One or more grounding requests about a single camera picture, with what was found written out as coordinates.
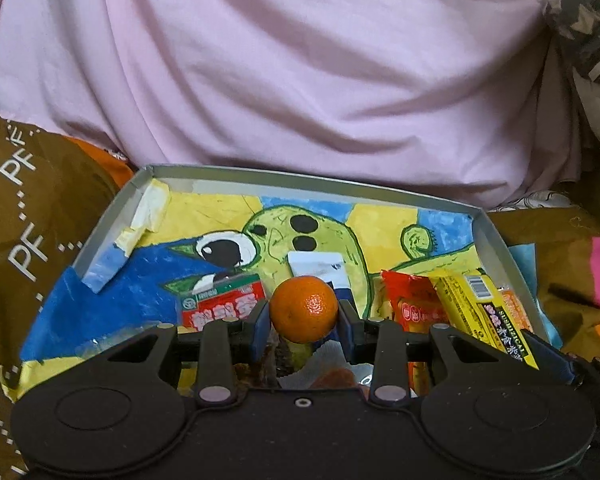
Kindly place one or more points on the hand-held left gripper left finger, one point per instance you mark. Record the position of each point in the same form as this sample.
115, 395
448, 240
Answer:
260, 331

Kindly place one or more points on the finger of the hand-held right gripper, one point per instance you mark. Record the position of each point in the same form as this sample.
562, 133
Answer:
550, 357

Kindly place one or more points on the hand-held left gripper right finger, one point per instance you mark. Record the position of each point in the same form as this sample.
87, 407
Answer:
347, 334

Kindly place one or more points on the white pink sausage packet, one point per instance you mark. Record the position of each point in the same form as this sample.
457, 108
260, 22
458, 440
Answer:
330, 372

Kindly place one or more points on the red quail egg packet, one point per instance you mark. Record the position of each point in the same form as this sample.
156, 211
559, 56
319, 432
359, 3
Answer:
220, 305

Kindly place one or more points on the orange tangerine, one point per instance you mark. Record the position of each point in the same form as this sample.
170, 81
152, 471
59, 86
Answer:
304, 310

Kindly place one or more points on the orange sausage packet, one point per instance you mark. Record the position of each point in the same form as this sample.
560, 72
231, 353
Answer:
517, 307

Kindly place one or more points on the red spicy snack packet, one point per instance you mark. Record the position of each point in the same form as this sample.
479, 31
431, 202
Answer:
410, 300

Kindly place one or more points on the blue white packet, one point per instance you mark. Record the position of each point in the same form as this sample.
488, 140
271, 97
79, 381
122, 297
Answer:
315, 265

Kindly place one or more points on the yellow snack packet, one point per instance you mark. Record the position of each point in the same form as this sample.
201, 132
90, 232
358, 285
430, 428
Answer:
485, 310

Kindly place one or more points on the grey shallow box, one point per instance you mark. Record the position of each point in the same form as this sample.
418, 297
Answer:
497, 255

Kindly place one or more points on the colourful printed blanket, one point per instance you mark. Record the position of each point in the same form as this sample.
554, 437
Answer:
570, 260

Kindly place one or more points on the brown patterned quilt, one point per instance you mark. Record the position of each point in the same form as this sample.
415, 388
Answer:
40, 210

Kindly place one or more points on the pink cloth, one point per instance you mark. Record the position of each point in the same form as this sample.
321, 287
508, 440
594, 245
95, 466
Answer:
305, 60

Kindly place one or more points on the clear bag of clothes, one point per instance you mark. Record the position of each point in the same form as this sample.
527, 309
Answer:
590, 35

